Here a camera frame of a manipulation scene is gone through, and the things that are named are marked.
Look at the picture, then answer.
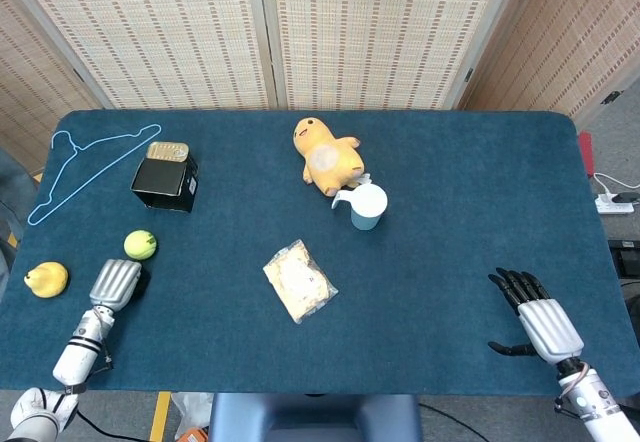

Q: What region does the black open cardboard box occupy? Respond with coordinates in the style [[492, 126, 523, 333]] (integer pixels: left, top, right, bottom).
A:
[[130, 154, 200, 214]]

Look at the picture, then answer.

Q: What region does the gold tin can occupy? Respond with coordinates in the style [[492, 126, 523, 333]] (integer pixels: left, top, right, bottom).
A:
[[146, 141, 191, 165]]

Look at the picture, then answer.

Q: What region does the white power cable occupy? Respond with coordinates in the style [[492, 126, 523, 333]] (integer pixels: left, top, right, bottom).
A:
[[592, 171, 640, 199]]

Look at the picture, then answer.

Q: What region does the woven bamboo screen panel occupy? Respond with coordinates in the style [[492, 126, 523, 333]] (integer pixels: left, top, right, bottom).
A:
[[0, 0, 104, 176], [458, 0, 640, 119], [257, 0, 542, 111], [0, 0, 279, 111]]

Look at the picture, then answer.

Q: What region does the crumpled clear plastic bag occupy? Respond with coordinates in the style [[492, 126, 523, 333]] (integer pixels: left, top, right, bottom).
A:
[[171, 392, 215, 441]]

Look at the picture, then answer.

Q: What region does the white power strip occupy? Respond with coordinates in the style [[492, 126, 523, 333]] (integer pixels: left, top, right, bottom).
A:
[[594, 192, 636, 216]]

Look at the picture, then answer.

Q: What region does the green tennis ball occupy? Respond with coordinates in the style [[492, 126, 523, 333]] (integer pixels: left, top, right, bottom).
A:
[[123, 229, 158, 262]]

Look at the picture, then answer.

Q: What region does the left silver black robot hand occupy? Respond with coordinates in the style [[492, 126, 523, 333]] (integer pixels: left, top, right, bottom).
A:
[[88, 258, 151, 313]]

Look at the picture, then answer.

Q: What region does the light blue wire hanger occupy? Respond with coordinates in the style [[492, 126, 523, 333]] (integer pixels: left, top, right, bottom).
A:
[[27, 123, 162, 227]]

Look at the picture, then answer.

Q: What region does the dark blue table cloth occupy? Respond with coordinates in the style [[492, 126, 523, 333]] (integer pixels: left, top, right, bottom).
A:
[[0, 109, 640, 398]]

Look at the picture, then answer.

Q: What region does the black floor cable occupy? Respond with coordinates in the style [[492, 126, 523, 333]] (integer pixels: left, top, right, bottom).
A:
[[421, 401, 482, 442], [74, 408, 152, 442]]

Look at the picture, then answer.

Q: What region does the red flat object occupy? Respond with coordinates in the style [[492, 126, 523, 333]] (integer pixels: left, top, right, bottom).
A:
[[577, 131, 598, 179]]

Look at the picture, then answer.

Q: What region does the blue robot torso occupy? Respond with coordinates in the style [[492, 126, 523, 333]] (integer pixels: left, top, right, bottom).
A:
[[207, 392, 424, 442]]

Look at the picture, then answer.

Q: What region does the yellow plush toy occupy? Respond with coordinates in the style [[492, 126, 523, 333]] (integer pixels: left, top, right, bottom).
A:
[[292, 116, 365, 197]]

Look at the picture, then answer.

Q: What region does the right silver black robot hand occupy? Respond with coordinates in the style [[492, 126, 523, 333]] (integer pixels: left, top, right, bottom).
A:
[[487, 267, 585, 366]]

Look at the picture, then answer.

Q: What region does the yellow toy pear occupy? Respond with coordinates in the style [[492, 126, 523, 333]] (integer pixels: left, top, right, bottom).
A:
[[23, 261, 70, 299]]

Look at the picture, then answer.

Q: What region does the black floor device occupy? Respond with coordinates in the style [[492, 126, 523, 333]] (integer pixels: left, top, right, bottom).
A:
[[607, 240, 640, 279]]

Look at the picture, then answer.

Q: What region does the clear plastic snack bag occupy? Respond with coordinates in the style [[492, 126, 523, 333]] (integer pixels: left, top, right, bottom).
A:
[[262, 239, 339, 325]]

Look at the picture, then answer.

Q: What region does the light blue handled cup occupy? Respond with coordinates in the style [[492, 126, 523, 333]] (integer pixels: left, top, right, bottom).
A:
[[331, 183, 389, 232]]

